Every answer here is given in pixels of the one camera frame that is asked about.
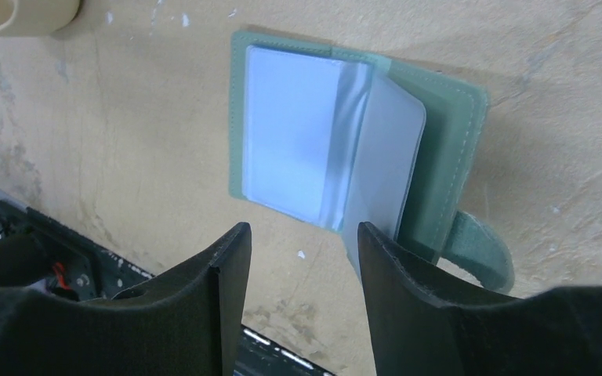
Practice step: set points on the green card holder wallet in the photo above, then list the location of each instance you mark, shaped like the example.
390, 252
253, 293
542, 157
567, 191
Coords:
334, 137

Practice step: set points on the beige oval tray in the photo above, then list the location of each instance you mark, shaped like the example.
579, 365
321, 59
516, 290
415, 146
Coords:
32, 18

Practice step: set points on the black base frame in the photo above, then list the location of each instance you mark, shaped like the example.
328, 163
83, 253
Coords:
37, 252

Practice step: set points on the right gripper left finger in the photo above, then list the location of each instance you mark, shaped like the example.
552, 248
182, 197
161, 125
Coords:
185, 321

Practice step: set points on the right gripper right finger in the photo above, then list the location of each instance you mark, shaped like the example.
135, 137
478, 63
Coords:
426, 321

